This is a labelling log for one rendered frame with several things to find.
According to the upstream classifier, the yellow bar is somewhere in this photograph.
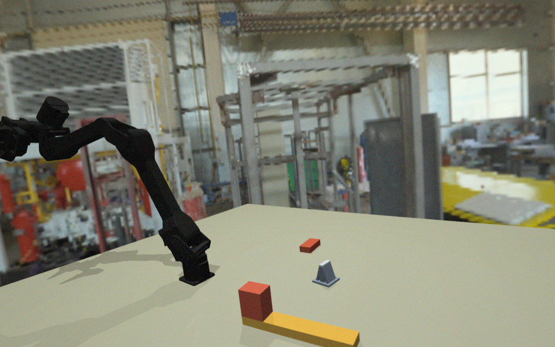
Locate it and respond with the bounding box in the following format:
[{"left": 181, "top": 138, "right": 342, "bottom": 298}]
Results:
[{"left": 238, "top": 281, "right": 360, "bottom": 347}]

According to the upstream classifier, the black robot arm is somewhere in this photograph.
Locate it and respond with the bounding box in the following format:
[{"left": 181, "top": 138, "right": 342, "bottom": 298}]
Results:
[{"left": 33, "top": 96, "right": 215, "bottom": 286}]

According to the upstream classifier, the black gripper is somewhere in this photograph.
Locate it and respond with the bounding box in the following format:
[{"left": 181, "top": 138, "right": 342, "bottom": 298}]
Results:
[{"left": 0, "top": 116, "right": 38, "bottom": 157}]

